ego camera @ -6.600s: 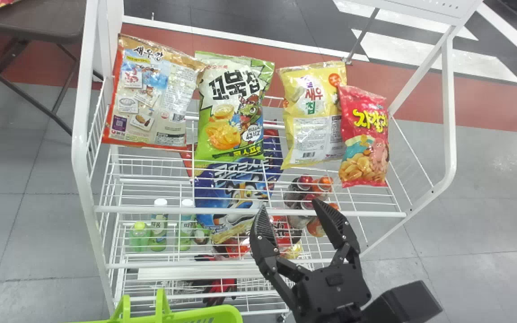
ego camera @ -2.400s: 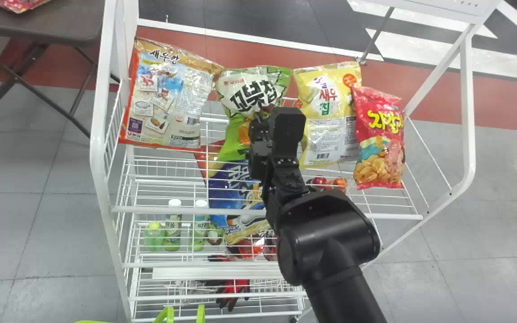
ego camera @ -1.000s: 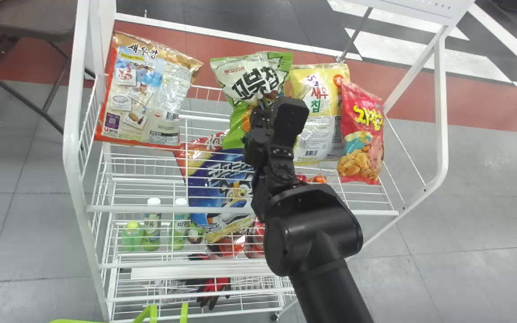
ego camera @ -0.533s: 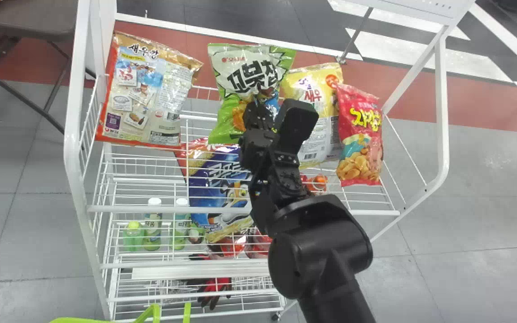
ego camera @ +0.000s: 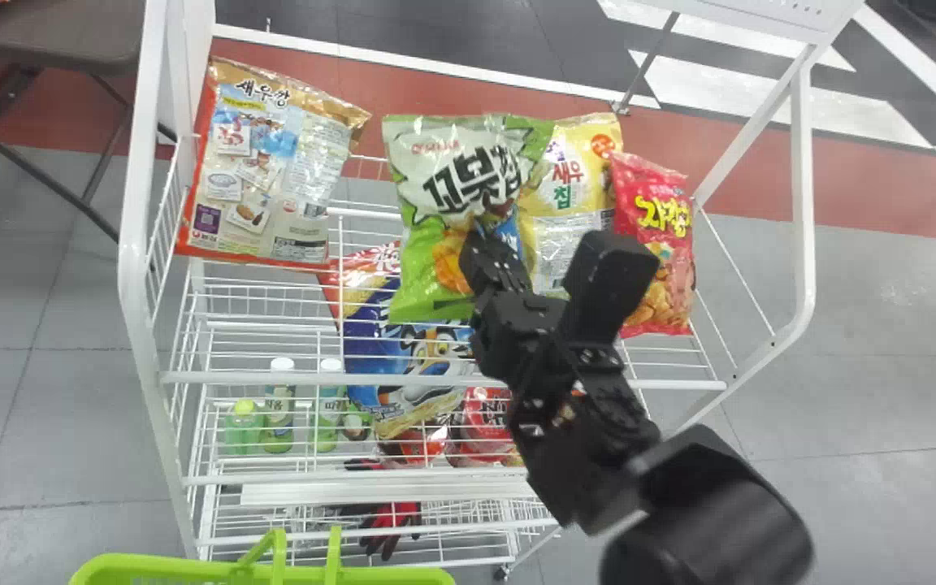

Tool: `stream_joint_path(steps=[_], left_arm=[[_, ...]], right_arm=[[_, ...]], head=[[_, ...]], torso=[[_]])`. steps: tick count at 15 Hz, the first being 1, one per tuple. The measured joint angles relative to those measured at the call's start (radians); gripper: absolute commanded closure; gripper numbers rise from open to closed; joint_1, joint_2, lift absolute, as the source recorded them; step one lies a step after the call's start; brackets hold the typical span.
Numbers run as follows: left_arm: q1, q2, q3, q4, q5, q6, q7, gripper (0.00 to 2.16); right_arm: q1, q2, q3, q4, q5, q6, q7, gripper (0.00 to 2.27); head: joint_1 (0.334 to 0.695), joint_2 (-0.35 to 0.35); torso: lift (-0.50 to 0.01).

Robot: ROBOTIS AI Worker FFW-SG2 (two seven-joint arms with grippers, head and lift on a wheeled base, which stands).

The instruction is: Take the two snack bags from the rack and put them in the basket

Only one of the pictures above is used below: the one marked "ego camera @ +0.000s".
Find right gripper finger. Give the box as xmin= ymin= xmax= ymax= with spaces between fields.
xmin=457 ymin=229 xmax=535 ymax=299

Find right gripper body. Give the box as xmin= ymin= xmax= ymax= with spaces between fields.
xmin=468 ymin=291 xmax=576 ymax=389

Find green snack packet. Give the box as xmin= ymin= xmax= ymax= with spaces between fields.
xmin=380 ymin=112 xmax=555 ymax=325

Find red noodle cup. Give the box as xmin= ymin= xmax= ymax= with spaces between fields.
xmin=453 ymin=388 xmax=522 ymax=469

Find yellow snack packet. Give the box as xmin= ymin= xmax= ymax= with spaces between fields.
xmin=515 ymin=112 xmax=624 ymax=299

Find blue cereal bag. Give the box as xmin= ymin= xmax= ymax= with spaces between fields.
xmin=317 ymin=242 xmax=487 ymax=440

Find red snack packet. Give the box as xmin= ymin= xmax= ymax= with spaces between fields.
xmin=607 ymin=151 xmax=697 ymax=338

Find white capped green bottle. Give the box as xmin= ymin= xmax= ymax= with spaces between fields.
xmin=314 ymin=357 xmax=346 ymax=454
xmin=263 ymin=357 xmax=297 ymax=455

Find red and black gloves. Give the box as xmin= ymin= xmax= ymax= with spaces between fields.
xmin=344 ymin=458 xmax=425 ymax=562

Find orange and white snack packet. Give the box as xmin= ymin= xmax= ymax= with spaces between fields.
xmin=175 ymin=56 xmax=372 ymax=271

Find small green bottle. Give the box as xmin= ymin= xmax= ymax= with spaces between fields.
xmin=223 ymin=399 xmax=262 ymax=455

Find green basket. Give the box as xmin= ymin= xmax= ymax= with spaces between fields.
xmin=68 ymin=526 xmax=457 ymax=585

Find dark side table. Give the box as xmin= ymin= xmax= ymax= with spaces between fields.
xmin=0 ymin=0 xmax=178 ymax=245

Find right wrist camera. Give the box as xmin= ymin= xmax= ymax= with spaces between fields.
xmin=560 ymin=229 xmax=662 ymax=348

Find white wire rack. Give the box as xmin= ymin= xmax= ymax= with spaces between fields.
xmin=116 ymin=0 xmax=868 ymax=583

